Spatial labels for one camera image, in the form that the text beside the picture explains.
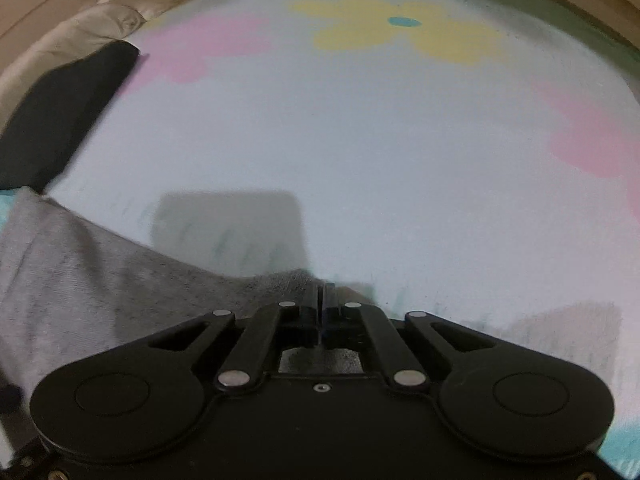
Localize wooden bed frame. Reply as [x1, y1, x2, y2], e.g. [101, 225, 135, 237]
[467, 0, 640, 78]

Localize grey pants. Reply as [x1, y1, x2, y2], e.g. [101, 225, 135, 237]
[0, 187, 377, 413]

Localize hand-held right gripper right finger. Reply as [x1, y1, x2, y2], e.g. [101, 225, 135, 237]
[322, 282, 501, 392]

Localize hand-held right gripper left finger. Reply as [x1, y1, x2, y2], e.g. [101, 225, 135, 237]
[116, 282, 322, 390]

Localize dark cloth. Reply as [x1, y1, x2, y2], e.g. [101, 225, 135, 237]
[0, 40, 142, 194]

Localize flower printed blanket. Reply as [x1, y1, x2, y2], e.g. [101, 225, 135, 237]
[0, 0, 640, 477]

